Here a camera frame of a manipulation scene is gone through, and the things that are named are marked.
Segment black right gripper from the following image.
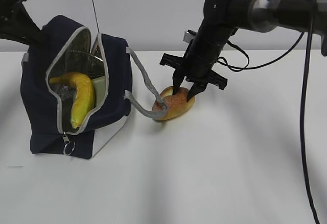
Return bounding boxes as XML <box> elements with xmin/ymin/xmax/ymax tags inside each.
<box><xmin>160</xmin><ymin>40</ymin><xmax>227</xmax><ymax>99</ymax></box>

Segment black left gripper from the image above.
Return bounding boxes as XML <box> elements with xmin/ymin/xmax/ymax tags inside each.
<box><xmin>1</xmin><ymin>0</ymin><xmax>48</xmax><ymax>47</ymax></box>

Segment brown bread roll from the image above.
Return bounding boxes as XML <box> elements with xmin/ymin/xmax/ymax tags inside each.
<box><xmin>155</xmin><ymin>86</ymin><xmax>195</xmax><ymax>121</ymax></box>

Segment navy insulated lunch bag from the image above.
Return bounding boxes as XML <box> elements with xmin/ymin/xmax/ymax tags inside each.
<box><xmin>20</xmin><ymin>15</ymin><xmax>168</xmax><ymax>159</ymax></box>

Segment green lid glass container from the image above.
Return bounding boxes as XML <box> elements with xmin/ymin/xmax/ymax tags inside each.
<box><xmin>92</xmin><ymin>76</ymin><xmax>106</xmax><ymax>107</ymax></box>

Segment yellow banana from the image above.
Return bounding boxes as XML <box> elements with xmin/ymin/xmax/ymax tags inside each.
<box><xmin>49</xmin><ymin>71</ymin><xmax>95</xmax><ymax>129</ymax></box>

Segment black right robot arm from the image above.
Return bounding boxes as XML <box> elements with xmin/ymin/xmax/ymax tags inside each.
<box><xmin>160</xmin><ymin>0</ymin><xmax>326</xmax><ymax>99</ymax></box>

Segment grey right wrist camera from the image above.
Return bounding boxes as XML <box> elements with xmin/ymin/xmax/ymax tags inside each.
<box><xmin>183</xmin><ymin>30</ymin><xmax>197</xmax><ymax>43</ymax></box>

